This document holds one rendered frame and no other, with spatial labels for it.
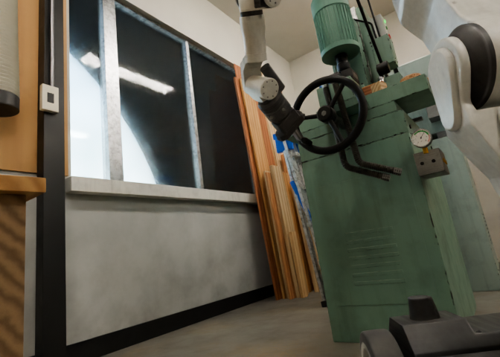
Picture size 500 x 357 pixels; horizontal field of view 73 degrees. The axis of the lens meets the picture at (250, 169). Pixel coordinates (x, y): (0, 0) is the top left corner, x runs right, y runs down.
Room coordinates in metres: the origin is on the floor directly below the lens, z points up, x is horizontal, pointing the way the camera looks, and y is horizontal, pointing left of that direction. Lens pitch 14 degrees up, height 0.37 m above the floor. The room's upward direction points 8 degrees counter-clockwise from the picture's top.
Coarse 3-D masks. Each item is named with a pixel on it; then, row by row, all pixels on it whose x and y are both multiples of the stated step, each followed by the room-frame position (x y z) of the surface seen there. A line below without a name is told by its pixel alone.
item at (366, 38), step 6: (366, 12) 1.57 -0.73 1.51; (360, 18) 1.53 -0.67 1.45; (366, 18) 1.54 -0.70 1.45; (360, 24) 1.53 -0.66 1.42; (366, 30) 1.52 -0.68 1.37; (366, 36) 1.52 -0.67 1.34; (366, 42) 1.53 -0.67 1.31; (366, 48) 1.53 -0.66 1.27; (372, 48) 1.52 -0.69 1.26; (372, 54) 1.52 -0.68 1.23; (372, 60) 1.52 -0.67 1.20; (372, 66) 1.53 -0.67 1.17; (372, 72) 1.53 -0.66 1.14
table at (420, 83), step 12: (396, 84) 1.17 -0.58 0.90; (408, 84) 1.15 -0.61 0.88; (420, 84) 1.12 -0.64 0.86; (372, 96) 1.22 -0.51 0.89; (384, 96) 1.20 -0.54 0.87; (396, 96) 1.17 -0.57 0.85; (408, 96) 1.16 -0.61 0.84; (420, 96) 1.18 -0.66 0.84; (432, 96) 1.19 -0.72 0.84; (336, 108) 1.21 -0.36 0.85; (348, 108) 1.19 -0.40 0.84; (372, 108) 1.23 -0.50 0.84; (408, 108) 1.28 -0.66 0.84; (420, 108) 1.30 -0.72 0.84; (312, 120) 1.37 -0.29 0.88
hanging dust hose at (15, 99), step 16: (0, 0) 1.21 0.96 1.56; (16, 0) 1.28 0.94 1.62; (0, 16) 1.21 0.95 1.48; (16, 16) 1.28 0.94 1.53; (0, 32) 1.20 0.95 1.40; (16, 32) 1.28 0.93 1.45; (0, 48) 1.21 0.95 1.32; (16, 48) 1.28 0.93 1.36; (0, 64) 1.22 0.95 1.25; (16, 64) 1.28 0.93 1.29; (0, 80) 1.21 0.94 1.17; (16, 80) 1.28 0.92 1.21; (0, 96) 1.21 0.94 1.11; (16, 96) 1.27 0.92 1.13; (0, 112) 1.29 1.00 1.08; (16, 112) 1.31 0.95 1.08
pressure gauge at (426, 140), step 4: (416, 132) 1.10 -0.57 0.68; (420, 132) 1.09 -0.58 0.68; (424, 132) 1.09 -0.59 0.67; (428, 132) 1.08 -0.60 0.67; (412, 136) 1.11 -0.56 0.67; (416, 136) 1.10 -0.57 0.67; (420, 136) 1.09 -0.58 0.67; (424, 136) 1.09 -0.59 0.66; (428, 136) 1.08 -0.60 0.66; (412, 140) 1.11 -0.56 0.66; (416, 140) 1.10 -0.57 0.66; (420, 140) 1.10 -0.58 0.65; (424, 140) 1.09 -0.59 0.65; (428, 140) 1.08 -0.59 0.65; (416, 144) 1.11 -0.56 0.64; (420, 144) 1.10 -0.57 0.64; (424, 144) 1.09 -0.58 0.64; (428, 144) 1.09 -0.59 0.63; (424, 148) 1.11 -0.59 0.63; (424, 152) 1.11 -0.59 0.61; (428, 152) 1.11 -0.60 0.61
